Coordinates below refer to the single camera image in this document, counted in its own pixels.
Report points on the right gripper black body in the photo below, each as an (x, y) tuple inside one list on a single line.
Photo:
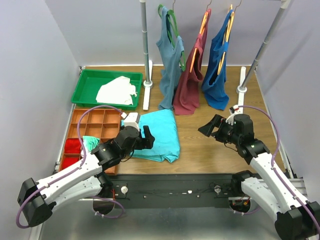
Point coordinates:
[(226, 132)]

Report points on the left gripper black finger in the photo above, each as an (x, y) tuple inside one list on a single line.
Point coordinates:
[(150, 141), (146, 132)]

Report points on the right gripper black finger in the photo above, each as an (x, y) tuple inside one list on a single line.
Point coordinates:
[(207, 129), (217, 120)]

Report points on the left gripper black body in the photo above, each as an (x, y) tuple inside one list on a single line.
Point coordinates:
[(144, 139)]

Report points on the blue tank top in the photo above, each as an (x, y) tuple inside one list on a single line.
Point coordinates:
[(213, 85)]

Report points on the yellow wooden hanger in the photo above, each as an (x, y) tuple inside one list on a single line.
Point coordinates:
[(227, 34)]

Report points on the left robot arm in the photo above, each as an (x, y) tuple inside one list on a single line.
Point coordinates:
[(84, 179)]

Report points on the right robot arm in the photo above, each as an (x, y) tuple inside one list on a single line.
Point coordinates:
[(294, 216)]

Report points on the maroon hanging tank top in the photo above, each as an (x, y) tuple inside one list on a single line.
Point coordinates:
[(186, 99)]

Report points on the grey-blue hanging tank top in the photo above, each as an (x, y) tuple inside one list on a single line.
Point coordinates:
[(170, 57)]

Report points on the green hanger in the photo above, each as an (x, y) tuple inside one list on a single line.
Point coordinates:
[(174, 28)]

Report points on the orange hanger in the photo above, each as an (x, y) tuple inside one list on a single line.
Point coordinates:
[(198, 47)]

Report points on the turquoise folded shorts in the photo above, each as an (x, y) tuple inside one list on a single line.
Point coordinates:
[(163, 127)]

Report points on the right white rack foot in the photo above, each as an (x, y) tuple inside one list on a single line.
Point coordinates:
[(242, 88)]

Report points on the white rack foot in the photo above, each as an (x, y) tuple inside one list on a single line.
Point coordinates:
[(147, 87), (242, 88)]

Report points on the orange compartment organizer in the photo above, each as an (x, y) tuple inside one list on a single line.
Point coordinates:
[(102, 123)]

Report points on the teal cloth in organizer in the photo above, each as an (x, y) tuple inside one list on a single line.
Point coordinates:
[(89, 142)]

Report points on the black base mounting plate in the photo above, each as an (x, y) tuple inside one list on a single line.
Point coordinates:
[(160, 191)]

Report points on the left white rack foot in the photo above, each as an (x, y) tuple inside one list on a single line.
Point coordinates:
[(147, 87)]

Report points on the left metal rack pole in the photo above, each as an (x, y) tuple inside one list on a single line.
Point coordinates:
[(144, 31)]

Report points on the metal rack pole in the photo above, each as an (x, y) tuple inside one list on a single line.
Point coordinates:
[(144, 31), (283, 6)]

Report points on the white garment in tray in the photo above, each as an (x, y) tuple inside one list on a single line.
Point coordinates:
[(118, 91)]

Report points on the red cloth in organizer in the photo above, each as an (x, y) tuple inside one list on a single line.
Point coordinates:
[(71, 153)]

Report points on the green plastic tray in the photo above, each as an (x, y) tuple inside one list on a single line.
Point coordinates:
[(91, 80)]

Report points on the right metal rack pole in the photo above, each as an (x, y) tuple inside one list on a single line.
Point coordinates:
[(283, 6)]

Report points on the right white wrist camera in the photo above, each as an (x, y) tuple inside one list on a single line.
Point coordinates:
[(234, 110)]

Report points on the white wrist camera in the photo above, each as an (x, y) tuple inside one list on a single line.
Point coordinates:
[(130, 120), (234, 110)]

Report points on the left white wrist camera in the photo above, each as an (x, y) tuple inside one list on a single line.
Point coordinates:
[(130, 120)]

